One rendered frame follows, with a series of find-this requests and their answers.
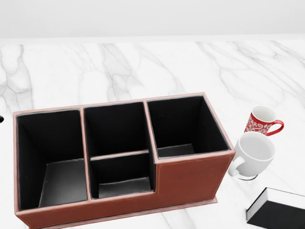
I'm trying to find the red-brown desk caddy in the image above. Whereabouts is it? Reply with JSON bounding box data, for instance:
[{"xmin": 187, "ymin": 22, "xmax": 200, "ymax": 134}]
[{"xmin": 12, "ymin": 92, "xmax": 236, "ymax": 229}]

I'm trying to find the plain white mug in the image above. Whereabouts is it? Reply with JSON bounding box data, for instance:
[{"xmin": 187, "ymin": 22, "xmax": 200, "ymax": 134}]
[{"xmin": 228, "ymin": 131, "xmax": 276, "ymax": 181}]

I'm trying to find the red patterned mug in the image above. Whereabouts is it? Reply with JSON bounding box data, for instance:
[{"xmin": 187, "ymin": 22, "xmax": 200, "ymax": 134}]
[{"xmin": 244, "ymin": 105, "xmax": 285, "ymax": 137}]

